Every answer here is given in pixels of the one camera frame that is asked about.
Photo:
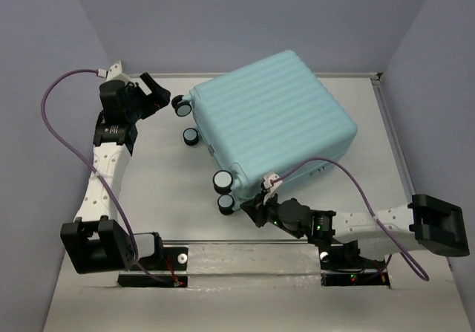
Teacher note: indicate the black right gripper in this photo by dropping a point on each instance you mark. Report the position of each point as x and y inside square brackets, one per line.
[256, 209]

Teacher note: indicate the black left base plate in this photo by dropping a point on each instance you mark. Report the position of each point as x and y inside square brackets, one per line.
[168, 272]

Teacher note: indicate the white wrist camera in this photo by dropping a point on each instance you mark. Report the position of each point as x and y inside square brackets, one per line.
[115, 72]
[270, 184]

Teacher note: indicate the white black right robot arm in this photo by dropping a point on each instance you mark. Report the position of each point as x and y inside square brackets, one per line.
[425, 223]

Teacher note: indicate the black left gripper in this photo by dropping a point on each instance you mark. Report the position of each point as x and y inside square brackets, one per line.
[159, 98]

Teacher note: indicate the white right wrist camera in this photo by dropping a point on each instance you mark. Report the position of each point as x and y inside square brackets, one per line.
[270, 184]

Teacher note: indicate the light blue hard suitcase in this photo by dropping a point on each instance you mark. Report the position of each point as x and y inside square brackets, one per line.
[272, 116]

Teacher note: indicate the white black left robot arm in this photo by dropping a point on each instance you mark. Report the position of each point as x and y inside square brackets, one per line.
[99, 239]

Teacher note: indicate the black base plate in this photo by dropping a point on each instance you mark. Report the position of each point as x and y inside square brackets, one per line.
[342, 266]
[168, 272]

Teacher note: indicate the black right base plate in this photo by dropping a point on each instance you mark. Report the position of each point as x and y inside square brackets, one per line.
[342, 266]

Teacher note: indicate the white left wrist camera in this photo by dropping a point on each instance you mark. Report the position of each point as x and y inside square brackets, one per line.
[115, 72]

